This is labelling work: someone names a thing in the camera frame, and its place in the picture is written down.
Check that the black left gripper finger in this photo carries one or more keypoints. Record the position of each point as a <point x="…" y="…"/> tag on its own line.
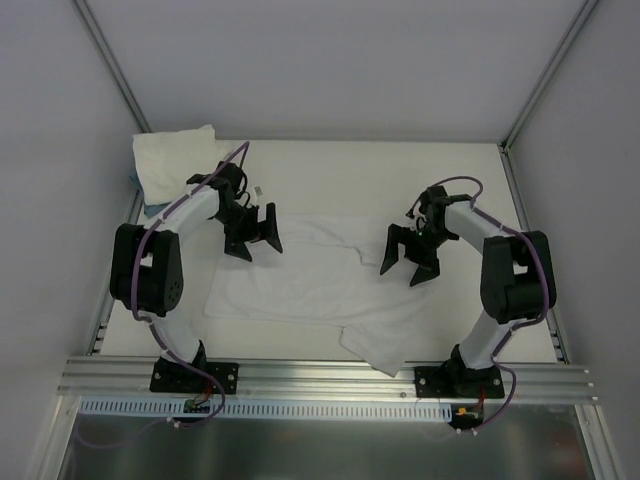
<point x="237" y="249"/>
<point x="268" y="229"/>

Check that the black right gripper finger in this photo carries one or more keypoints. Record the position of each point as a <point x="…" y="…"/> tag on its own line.
<point x="396" y="236"/>
<point x="428" y="269"/>

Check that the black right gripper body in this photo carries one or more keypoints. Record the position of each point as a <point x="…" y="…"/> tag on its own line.
<point x="413" y="251"/>

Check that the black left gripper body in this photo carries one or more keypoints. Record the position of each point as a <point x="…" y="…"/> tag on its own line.
<point x="251" y="231"/>

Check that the white t shirt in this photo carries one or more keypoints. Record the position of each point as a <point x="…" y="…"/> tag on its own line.
<point x="164" y="161"/>
<point x="328" y="274"/>

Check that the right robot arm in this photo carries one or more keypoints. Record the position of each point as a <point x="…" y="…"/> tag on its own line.
<point x="517" y="286"/>

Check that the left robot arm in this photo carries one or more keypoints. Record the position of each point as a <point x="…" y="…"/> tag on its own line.
<point x="147" y="269"/>

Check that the folded blue t shirt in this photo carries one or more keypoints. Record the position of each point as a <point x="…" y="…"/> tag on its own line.
<point x="149" y="210"/>

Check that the folded white t shirt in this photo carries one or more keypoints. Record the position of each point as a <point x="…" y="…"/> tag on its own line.
<point x="164" y="161"/>

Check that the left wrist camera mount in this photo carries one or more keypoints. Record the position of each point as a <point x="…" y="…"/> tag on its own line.
<point x="256" y="197"/>

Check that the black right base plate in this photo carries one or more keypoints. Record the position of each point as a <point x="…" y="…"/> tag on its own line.
<point x="442" y="382"/>

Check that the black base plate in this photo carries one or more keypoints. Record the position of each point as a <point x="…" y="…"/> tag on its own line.
<point x="442" y="382"/>
<point x="170" y="377"/>

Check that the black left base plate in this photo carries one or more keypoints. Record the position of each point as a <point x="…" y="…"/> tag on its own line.
<point x="170" y="377"/>

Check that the aluminium front rail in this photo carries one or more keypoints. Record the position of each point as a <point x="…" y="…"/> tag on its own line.
<point x="537" y="383"/>

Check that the white slotted cable duct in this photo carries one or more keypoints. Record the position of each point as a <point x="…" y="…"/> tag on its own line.
<point x="235" y="408"/>

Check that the left aluminium frame post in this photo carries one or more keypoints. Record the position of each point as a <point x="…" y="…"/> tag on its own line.
<point x="98" y="39"/>

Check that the aluminium frame post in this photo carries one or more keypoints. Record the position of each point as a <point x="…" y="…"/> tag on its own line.
<point x="98" y="39"/>
<point x="563" y="48"/>

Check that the right aluminium frame post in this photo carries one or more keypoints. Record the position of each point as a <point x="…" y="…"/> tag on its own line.
<point x="563" y="48"/>

